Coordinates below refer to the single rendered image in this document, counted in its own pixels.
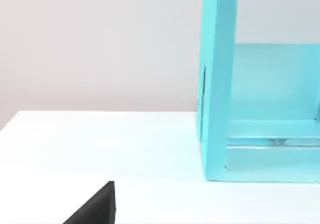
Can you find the light blue rack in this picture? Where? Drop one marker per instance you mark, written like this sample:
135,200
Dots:
250,108

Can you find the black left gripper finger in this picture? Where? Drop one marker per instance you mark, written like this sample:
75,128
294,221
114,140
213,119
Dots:
100,206

